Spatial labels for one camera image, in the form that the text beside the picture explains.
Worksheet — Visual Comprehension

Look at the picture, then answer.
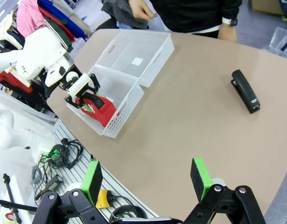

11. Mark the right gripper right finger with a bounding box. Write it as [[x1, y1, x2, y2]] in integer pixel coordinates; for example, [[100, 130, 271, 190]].
[[182, 157, 267, 224]]

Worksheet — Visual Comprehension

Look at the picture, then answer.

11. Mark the yellow emergency stop button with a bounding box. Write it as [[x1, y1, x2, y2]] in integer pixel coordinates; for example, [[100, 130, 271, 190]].
[[95, 189, 114, 209]]

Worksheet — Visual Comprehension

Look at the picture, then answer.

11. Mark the grey cloth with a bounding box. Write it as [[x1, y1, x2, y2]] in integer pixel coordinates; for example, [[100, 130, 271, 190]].
[[101, 0, 149, 30]]

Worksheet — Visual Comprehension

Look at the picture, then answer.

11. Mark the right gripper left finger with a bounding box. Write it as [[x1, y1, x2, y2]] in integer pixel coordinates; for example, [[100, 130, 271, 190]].
[[31, 160, 105, 224]]

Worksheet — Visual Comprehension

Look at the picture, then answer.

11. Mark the tangled black cable bundle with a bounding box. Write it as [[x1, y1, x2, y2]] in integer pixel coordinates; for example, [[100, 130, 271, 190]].
[[40, 138, 84, 170]]

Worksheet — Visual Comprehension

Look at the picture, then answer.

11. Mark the person's left hand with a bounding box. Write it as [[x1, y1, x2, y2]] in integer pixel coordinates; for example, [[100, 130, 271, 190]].
[[217, 22, 238, 43]]

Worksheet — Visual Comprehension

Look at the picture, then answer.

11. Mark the person in black jacket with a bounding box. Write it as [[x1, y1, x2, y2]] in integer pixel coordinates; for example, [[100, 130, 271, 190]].
[[149, 0, 242, 39]]

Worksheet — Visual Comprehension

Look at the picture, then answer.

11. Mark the white perforated plastic basket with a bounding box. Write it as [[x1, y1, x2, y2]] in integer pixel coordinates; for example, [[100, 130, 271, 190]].
[[66, 64, 145, 139], [94, 28, 175, 89]]

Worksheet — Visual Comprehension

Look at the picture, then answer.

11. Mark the red Campus zipper pouch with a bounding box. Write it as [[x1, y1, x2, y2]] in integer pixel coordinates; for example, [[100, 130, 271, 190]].
[[74, 94, 120, 128]]

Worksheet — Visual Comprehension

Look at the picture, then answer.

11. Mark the clear plastic storage crate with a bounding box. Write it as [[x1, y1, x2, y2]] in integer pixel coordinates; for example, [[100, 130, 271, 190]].
[[268, 26, 287, 58]]

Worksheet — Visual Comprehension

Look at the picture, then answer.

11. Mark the royal blue garment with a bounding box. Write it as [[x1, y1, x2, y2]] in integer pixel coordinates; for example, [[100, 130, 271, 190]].
[[37, 0, 89, 40]]

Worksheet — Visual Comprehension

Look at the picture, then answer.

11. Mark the pink garment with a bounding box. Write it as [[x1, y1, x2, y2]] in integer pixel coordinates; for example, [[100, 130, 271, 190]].
[[16, 0, 46, 38]]

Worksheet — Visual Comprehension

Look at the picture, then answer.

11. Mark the black stapler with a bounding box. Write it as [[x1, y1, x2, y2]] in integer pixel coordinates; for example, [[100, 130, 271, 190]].
[[230, 69, 261, 114]]

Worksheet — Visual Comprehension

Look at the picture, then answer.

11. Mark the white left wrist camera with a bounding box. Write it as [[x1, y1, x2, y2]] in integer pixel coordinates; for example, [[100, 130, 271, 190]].
[[66, 72, 91, 97]]

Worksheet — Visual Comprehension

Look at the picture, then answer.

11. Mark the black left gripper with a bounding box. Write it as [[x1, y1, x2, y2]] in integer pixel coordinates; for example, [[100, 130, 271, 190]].
[[58, 64, 105, 110]]

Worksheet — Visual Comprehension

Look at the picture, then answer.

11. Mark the person's left forearm black sleeve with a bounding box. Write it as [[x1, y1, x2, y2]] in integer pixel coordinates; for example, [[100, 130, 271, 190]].
[[220, 0, 243, 22]]

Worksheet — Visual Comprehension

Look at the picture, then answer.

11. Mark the coiled black cable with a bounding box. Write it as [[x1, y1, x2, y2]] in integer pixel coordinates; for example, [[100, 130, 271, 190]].
[[108, 195, 149, 224]]

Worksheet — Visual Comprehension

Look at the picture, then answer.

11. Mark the black power adapter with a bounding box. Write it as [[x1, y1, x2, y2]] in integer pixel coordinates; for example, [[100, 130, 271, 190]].
[[34, 174, 63, 201]]

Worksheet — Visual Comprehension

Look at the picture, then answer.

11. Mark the person's right hand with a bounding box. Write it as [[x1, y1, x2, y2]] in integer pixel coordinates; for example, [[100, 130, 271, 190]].
[[129, 0, 157, 19]]

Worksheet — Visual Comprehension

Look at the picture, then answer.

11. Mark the black pole stand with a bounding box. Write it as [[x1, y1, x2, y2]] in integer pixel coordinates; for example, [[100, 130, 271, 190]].
[[2, 173, 22, 224]]

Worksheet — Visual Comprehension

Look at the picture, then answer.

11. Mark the white smartwatch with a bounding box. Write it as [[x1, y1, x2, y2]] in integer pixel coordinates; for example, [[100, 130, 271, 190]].
[[221, 17, 239, 27]]

